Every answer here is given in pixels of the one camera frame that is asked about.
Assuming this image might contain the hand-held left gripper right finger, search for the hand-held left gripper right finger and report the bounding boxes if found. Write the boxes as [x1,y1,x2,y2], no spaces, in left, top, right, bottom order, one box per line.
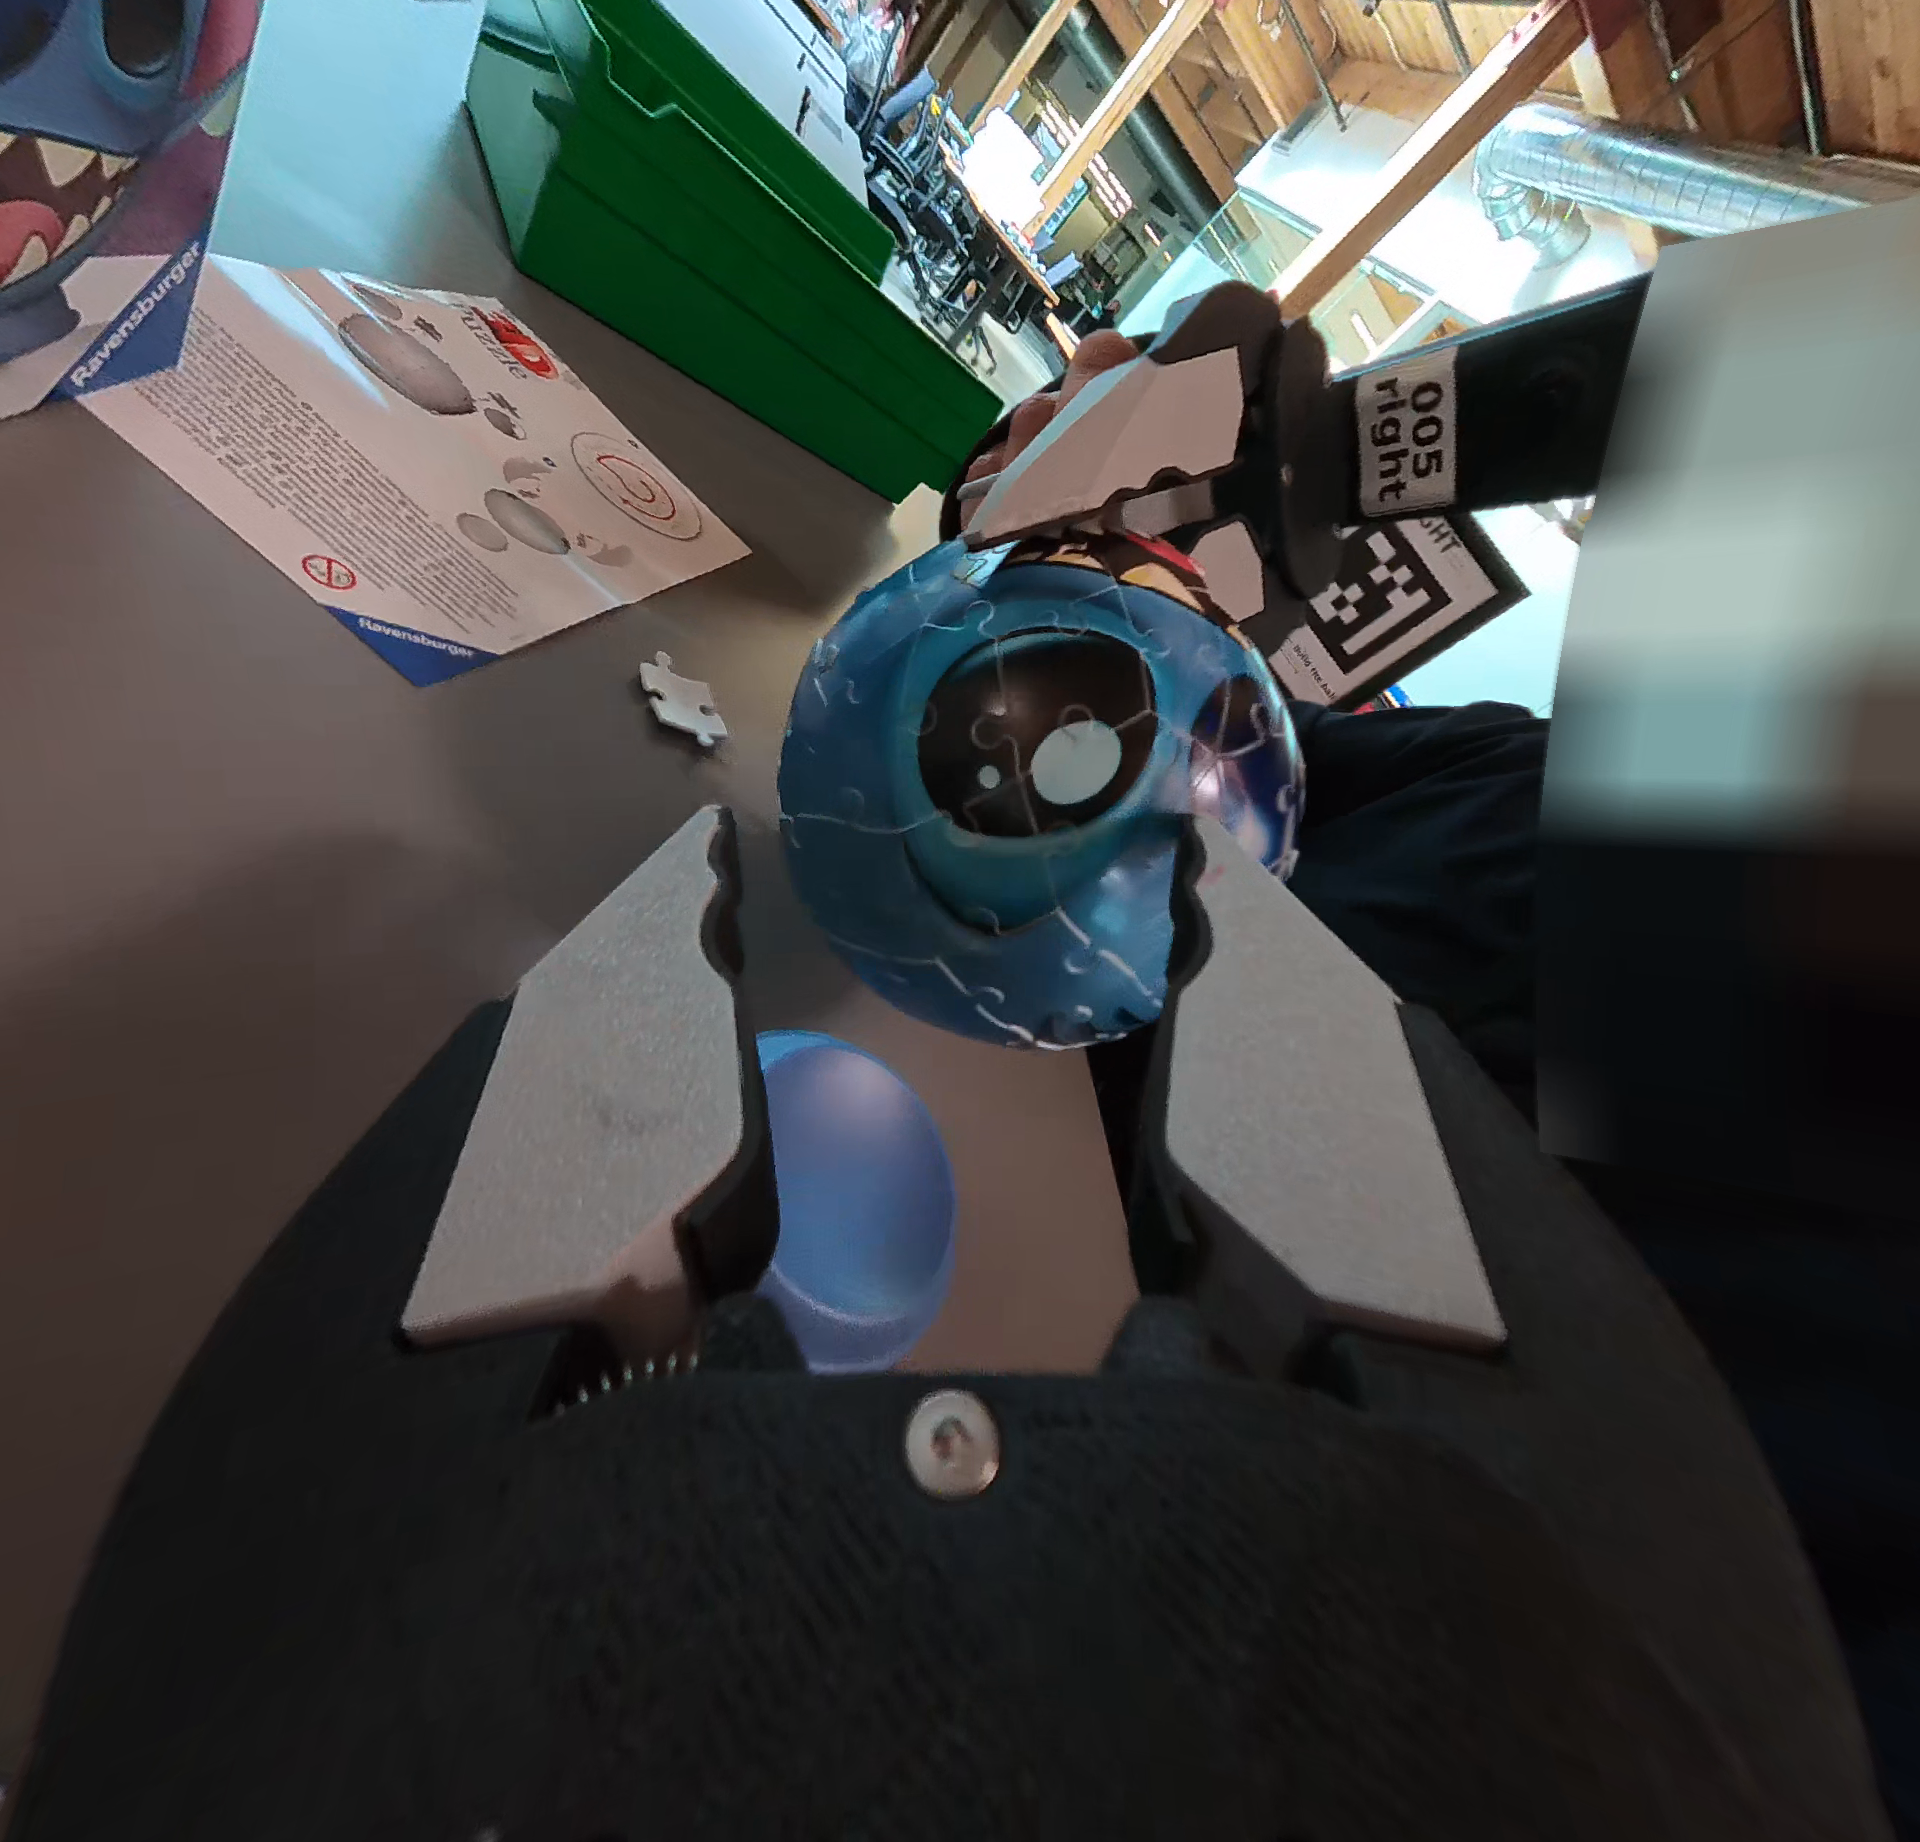
[1128,809,1508,1349]

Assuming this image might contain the person's right forearm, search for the person's right forearm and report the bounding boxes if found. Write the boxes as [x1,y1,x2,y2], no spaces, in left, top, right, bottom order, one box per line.
[1282,698,1547,1086]

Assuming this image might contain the green stacked plastic bins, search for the green stacked plastic bins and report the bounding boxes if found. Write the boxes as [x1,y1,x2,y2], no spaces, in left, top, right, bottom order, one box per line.
[465,0,1005,506]

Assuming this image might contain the blue plastic ball stand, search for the blue plastic ball stand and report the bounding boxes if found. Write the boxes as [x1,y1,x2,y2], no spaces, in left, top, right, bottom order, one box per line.
[751,1029,962,1373]

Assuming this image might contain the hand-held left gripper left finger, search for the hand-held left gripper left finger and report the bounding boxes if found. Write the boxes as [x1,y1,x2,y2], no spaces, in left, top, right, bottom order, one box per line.
[396,803,782,1351]

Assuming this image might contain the white instruction sheet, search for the white instruction sheet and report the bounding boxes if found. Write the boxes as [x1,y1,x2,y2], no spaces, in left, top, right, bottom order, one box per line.
[0,254,753,693]

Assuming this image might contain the cardboard puzzle box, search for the cardboard puzzle box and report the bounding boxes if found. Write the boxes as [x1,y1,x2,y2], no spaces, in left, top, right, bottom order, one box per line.
[0,0,289,410]

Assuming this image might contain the person's right hand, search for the person's right hand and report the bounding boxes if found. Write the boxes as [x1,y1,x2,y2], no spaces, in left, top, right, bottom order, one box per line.
[1051,326,1146,415]

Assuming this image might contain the blue puzzle ball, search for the blue puzzle ball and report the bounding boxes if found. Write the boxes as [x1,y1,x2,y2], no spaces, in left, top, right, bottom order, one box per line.
[777,533,1310,1052]

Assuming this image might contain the silver air duct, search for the silver air duct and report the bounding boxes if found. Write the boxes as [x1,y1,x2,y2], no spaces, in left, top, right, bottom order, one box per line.
[1473,104,1920,270]

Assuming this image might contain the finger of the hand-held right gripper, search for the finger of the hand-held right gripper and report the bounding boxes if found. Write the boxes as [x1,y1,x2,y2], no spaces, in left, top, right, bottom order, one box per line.
[1184,511,1276,634]
[958,346,1250,555]

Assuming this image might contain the white puzzle piece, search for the white puzzle piece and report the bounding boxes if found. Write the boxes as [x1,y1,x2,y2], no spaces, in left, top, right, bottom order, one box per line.
[634,651,731,748]

